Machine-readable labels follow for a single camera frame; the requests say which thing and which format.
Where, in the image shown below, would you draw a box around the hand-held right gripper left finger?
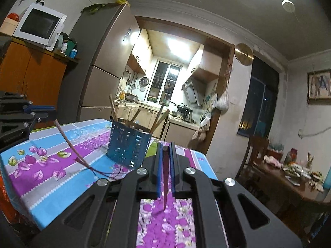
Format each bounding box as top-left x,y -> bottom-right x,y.
30,142 -> 164,248

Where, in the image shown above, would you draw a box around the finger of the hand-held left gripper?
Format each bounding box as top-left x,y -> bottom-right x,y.
24,104 -> 56,115
26,112 -> 59,129

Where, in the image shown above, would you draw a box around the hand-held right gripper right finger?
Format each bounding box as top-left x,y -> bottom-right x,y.
169,142 -> 303,248

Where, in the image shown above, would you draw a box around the brown wooden chopstick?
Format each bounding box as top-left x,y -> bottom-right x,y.
153,109 -> 170,133
109,94 -> 117,123
55,118 -> 90,169
149,104 -> 165,133
162,146 -> 168,211
129,108 -> 142,126

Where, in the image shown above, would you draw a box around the blue perforated utensil holder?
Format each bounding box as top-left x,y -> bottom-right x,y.
106,120 -> 152,169

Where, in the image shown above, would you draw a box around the orange wooden cabinet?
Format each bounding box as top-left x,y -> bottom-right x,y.
0,37 -> 78,130

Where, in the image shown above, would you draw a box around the beige kitchen base cabinets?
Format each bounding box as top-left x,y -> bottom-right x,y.
114,101 -> 199,148

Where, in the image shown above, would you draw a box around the floral striped tablecloth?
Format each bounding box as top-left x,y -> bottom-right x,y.
0,119 -> 219,248

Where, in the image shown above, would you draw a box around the hanging cloth bags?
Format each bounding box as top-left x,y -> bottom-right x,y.
191,114 -> 211,141

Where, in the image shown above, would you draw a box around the grey tall refrigerator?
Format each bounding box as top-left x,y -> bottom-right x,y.
58,2 -> 136,131

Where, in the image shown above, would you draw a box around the white microwave oven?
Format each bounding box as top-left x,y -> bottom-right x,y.
13,3 -> 68,51

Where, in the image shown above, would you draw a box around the wooden dining chair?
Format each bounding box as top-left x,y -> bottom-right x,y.
239,134 -> 269,179

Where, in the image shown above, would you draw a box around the steel range hood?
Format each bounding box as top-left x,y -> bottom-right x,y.
182,76 -> 203,107

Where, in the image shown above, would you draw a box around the white hanging plastic bag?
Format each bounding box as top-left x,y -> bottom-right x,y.
215,90 -> 230,110

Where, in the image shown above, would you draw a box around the barred kitchen window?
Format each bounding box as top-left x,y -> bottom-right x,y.
146,60 -> 183,102

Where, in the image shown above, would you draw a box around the pink cloth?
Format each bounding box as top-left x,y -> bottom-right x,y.
264,155 -> 282,166

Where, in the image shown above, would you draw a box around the dark wooden dining table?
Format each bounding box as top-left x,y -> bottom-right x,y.
255,157 -> 331,228

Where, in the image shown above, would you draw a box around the green and yellow bundle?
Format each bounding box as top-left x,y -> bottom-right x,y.
81,0 -> 130,13

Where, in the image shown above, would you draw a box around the dark window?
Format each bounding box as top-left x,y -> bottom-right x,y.
236,55 -> 280,138

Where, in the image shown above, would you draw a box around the glass jar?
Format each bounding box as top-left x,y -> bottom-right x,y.
284,148 -> 298,166

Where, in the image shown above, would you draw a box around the kitchen ceiling light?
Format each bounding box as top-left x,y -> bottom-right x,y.
168,38 -> 193,60

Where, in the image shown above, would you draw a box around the blue thermos flask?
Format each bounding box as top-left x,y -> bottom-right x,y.
323,165 -> 331,190

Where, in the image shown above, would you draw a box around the framed elephant picture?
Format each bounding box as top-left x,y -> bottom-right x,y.
307,69 -> 331,103

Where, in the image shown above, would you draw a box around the white ceiling lamp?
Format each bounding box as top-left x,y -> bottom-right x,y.
281,0 -> 295,13

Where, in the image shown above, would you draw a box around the gold round wall clock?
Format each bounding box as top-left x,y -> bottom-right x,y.
234,43 -> 254,66

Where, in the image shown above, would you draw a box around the wall cable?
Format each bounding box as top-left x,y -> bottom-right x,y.
297,128 -> 331,138

